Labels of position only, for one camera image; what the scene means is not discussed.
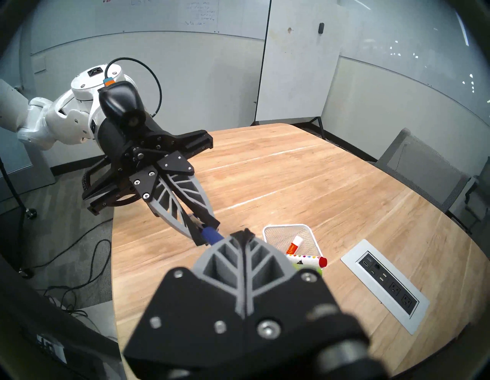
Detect red capped white marker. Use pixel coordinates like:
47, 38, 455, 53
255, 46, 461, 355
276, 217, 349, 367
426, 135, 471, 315
285, 254, 328, 267

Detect white mesh pen holder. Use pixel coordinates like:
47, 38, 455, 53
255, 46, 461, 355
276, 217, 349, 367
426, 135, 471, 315
262, 224, 326, 278

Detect black rolling stand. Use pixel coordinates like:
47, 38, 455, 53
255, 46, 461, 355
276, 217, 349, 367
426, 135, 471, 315
0, 159, 37, 278

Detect long black floor cable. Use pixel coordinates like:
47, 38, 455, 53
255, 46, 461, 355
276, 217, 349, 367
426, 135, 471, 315
31, 220, 112, 295

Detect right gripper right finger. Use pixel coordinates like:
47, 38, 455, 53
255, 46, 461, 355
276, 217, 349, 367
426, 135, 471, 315
243, 229, 370, 378

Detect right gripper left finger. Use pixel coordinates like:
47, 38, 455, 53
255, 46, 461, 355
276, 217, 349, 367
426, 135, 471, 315
122, 229, 247, 378

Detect blue ballpoint pen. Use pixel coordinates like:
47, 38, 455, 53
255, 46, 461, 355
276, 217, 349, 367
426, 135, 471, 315
193, 216, 224, 245

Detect black tangled floor cables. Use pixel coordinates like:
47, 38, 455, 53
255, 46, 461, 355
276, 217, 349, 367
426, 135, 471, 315
42, 285, 90, 320

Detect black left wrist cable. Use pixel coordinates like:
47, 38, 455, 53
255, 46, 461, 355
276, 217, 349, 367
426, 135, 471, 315
104, 57, 162, 117

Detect wide glass wall board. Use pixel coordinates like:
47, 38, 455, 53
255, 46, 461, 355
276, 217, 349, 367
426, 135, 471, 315
339, 0, 490, 123

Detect gray mesh office chair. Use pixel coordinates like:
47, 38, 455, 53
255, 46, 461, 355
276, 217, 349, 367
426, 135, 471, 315
459, 157, 490, 234
369, 128, 471, 213

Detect side wall whiteboard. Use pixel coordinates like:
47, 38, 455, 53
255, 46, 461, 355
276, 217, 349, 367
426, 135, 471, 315
31, 0, 270, 54

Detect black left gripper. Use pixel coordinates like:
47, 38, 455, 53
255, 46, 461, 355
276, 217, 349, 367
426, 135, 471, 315
82, 113, 221, 247

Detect rolling white whiteboard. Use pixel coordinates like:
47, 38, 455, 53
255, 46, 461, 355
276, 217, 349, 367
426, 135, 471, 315
251, 0, 349, 140

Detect green handled scissors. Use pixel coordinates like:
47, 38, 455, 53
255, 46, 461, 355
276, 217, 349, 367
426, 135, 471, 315
295, 264, 325, 278

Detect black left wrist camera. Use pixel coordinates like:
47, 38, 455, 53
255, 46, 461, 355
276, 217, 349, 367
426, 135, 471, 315
99, 80, 146, 129

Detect silver table outlet box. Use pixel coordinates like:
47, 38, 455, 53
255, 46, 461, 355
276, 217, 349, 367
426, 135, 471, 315
341, 239, 430, 335

